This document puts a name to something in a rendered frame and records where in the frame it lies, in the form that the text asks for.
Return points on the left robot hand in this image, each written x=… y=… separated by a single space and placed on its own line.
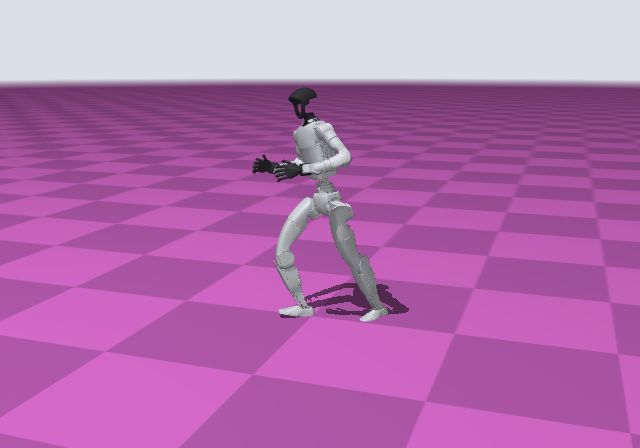
x=291 y=170

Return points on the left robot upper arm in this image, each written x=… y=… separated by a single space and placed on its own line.
x=326 y=132

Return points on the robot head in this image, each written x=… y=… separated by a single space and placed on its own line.
x=302 y=96

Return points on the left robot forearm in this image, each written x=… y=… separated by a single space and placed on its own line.
x=330 y=164

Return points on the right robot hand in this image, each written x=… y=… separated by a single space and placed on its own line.
x=264 y=165

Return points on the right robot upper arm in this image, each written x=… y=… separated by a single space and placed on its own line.
x=299 y=159

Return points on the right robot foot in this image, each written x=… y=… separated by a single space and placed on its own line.
x=297 y=311

